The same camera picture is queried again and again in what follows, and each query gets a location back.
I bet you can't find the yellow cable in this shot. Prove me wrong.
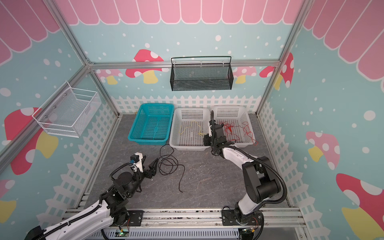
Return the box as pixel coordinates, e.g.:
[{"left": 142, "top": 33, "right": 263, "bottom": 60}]
[{"left": 179, "top": 120, "right": 208, "bottom": 137}]

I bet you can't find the black cable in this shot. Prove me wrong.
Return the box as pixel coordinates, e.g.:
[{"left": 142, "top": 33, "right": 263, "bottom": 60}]
[{"left": 157, "top": 143, "right": 186, "bottom": 194}]

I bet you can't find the red cable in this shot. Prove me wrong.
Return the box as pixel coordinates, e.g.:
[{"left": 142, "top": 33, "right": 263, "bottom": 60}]
[
  {"left": 221, "top": 121, "right": 241, "bottom": 142},
  {"left": 239, "top": 121, "right": 259, "bottom": 147}
]

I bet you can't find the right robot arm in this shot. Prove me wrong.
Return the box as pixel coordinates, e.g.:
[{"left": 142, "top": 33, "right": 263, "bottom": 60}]
[{"left": 204, "top": 111, "right": 288, "bottom": 226}]

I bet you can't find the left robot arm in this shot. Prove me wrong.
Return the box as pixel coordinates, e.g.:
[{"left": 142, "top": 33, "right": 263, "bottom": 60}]
[{"left": 25, "top": 153, "right": 159, "bottom": 240}]

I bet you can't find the middle white plastic basket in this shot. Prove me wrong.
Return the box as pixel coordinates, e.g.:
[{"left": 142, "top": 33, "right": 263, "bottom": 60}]
[{"left": 169, "top": 108, "right": 210, "bottom": 151}]

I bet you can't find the white plastic basket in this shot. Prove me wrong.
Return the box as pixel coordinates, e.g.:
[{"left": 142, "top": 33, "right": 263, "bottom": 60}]
[
  {"left": 169, "top": 108, "right": 210, "bottom": 151},
  {"left": 212, "top": 106, "right": 258, "bottom": 148}
]

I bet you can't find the right white plastic basket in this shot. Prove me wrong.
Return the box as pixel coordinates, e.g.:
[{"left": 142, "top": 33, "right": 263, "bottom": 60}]
[{"left": 212, "top": 106, "right": 258, "bottom": 148}]

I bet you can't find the teal plastic basket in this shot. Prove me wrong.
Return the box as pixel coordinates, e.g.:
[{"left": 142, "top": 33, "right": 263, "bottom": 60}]
[{"left": 128, "top": 103, "right": 175, "bottom": 146}]

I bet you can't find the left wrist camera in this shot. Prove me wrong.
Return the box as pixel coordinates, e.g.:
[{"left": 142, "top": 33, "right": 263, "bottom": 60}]
[{"left": 130, "top": 153, "right": 144, "bottom": 173}]

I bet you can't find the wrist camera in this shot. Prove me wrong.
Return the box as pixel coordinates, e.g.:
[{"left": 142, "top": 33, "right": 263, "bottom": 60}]
[
  {"left": 130, "top": 153, "right": 144, "bottom": 173},
  {"left": 209, "top": 120, "right": 215, "bottom": 138}
]

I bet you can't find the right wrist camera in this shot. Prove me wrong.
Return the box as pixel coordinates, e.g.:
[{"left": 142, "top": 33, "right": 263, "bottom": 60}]
[{"left": 209, "top": 120, "right": 215, "bottom": 138}]

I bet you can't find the black wire mesh wall basket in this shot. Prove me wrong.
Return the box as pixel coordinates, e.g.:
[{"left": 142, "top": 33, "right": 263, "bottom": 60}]
[{"left": 170, "top": 56, "right": 234, "bottom": 91}]

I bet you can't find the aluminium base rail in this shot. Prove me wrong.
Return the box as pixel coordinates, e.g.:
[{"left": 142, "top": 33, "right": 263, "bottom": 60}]
[{"left": 56, "top": 207, "right": 307, "bottom": 240}]

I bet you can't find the white wire mesh wall basket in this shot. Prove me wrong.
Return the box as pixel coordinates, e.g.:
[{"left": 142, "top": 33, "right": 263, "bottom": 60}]
[{"left": 32, "top": 82, "right": 102, "bottom": 138}]

